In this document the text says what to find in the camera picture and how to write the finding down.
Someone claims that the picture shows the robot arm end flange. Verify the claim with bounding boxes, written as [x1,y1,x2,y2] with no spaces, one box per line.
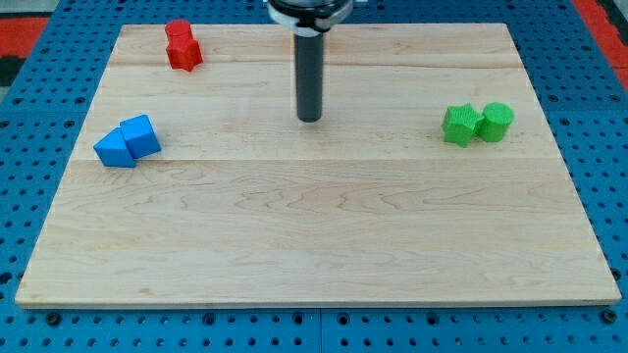
[267,0,354,37]

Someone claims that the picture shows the blue triangle block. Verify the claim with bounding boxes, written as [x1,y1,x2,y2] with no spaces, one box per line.
[93,127,136,168]

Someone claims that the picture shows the wooden board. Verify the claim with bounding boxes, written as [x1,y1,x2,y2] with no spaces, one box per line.
[16,24,621,309]

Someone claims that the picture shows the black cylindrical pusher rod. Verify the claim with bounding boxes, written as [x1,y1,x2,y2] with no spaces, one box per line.
[294,34,324,123]

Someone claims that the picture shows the green star block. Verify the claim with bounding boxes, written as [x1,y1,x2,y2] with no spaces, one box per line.
[441,103,484,148]

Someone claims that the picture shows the blue cube block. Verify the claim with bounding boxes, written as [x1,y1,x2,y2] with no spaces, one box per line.
[120,115,161,159]

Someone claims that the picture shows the red star block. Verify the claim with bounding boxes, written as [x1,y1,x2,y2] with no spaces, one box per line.
[166,37,203,72]

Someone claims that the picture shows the green cylinder block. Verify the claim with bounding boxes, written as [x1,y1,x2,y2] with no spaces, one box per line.
[478,102,514,142]

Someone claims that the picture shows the red cylinder block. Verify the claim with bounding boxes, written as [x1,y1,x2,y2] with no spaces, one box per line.
[165,19,193,43]

